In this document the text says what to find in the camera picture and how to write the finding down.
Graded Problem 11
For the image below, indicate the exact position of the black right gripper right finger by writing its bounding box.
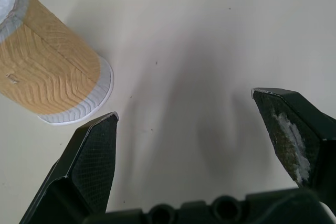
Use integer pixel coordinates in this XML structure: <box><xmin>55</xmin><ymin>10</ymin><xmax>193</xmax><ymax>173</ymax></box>
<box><xmin>250</xmin><ymin>87</ymin><xmax>336</xmax><ymax>204</ymax></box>

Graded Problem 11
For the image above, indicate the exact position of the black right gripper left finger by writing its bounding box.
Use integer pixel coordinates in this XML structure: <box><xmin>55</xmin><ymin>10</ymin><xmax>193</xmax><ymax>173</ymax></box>
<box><xmin>18</xmin><ymin>112</ymin><xmax>119</xmax><ymax>224</ymax></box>

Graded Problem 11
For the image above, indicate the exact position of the brown ribbed paper cup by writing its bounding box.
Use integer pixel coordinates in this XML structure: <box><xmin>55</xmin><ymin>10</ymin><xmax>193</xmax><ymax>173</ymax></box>
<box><xmin>0</xmin><ymin>0</ymin><xmax>115</xmax><ymax>125</ymax></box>

